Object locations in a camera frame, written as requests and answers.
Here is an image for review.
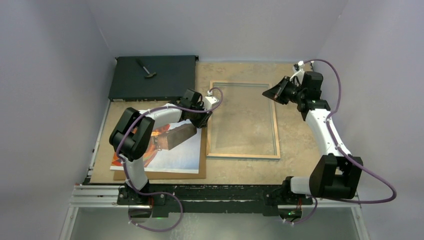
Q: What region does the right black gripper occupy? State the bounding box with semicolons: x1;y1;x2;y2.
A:
262;76;306;106

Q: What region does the hot air balloon photo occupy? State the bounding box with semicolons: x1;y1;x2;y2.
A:
109;118;203;174

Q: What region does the blue wooden picture frame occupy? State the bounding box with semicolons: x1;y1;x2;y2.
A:
205;80;282;161

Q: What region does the brown cardboard backing board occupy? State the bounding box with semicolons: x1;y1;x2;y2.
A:
113;115;208;181

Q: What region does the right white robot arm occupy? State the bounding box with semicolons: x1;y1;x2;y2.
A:
262;71;363;204

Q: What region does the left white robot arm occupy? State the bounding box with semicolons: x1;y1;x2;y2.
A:
109;89;222;205

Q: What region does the dark flat box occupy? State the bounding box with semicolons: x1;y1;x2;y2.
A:
108;55;199;102

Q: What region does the small black hammer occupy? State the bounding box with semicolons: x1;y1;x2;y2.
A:
136;58;157;79

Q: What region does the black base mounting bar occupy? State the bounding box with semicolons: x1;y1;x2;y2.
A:
117;182;313;218

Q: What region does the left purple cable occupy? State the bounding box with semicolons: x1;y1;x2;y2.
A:
114;86;224;232

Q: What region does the aluminium rail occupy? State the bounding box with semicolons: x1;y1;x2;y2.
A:
70;185;361;209

